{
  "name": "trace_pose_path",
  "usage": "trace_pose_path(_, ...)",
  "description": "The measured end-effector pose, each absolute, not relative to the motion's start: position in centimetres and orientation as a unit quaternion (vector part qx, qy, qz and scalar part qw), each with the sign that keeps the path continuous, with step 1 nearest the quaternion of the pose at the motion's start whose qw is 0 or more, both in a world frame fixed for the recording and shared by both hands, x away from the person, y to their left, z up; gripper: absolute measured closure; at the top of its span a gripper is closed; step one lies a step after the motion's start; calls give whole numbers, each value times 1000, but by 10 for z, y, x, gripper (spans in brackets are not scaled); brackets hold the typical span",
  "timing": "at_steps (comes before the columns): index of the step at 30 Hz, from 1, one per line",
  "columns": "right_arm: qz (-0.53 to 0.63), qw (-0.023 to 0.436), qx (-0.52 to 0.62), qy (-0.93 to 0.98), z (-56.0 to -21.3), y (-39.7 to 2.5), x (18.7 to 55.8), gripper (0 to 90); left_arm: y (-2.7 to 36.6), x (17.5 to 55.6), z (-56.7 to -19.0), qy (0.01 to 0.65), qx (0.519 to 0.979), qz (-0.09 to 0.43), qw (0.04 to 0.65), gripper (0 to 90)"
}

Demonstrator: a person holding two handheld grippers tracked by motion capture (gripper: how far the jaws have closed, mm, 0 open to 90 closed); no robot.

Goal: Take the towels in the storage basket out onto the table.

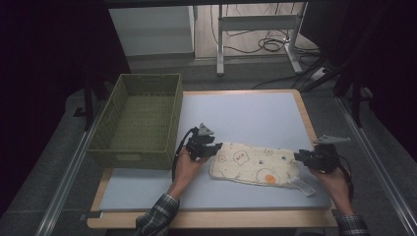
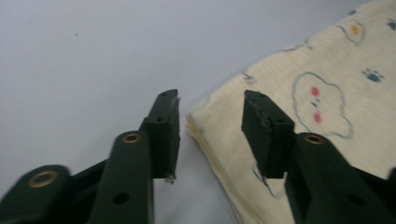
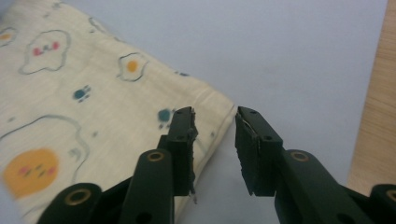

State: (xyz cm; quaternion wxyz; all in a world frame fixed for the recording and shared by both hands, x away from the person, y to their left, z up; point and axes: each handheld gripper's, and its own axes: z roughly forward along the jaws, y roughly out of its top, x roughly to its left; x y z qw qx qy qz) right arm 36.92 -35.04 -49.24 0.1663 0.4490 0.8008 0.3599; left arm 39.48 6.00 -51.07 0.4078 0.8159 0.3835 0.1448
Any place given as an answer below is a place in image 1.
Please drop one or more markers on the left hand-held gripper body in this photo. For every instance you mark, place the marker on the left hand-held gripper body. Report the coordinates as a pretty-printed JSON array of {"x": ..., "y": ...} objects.
[{"x": 200, "y": 141}]

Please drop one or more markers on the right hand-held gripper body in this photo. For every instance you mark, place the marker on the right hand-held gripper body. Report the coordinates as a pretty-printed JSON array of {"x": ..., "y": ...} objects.
[{"x": 327, "y": 155}]

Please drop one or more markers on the cream printed cloth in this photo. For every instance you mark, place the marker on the cream printed cloth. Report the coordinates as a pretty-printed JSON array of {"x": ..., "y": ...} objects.
[{"x": 252, "y": 164}]

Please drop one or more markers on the person's left hand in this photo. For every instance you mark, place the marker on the person's left hand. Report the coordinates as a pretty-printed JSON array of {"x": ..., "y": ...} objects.
[{"x": 188, "y": 170}]

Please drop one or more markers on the person's right hand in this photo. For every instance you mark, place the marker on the person's right hand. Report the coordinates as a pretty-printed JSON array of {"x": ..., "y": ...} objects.
[{"x": 331, "y": 183}]

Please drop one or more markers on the white cloth label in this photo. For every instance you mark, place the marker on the white cloth label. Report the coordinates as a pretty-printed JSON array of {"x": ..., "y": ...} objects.
[{"x": 303, "y": 186}]

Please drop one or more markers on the grey table mat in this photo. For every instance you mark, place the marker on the grey table mat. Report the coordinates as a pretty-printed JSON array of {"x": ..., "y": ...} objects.
[{"x": 249, "y": 118}]

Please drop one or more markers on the green woven basket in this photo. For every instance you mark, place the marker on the green woven basket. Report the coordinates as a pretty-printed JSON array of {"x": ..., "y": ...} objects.
[{"x": 141, "y": 124}]

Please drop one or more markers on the black metal stand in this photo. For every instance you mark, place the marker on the black metal stand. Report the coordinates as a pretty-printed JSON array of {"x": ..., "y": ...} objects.
[
  {"x": 355, "y": 95},
  {"x": 88, "y": 101}
]

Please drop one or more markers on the white power strip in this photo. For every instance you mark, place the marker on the white power strip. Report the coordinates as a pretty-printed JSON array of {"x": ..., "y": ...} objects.
[{"x": 317, "y": 74}]

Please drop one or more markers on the white cabinet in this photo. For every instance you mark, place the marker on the white cabinet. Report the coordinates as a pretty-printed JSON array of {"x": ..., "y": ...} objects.
[{"x": 154, "y": 31}]

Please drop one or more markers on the metal floor rail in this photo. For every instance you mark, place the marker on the metal floor rail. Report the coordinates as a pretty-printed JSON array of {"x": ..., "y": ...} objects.
[
  {"x": 70, "y": 170},
  {"x": 380, "y": 164}
]

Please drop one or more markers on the white metal desk frame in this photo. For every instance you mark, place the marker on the white metal desk frame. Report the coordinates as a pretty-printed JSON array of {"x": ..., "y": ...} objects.
[{"x": 255, "y": 24}]

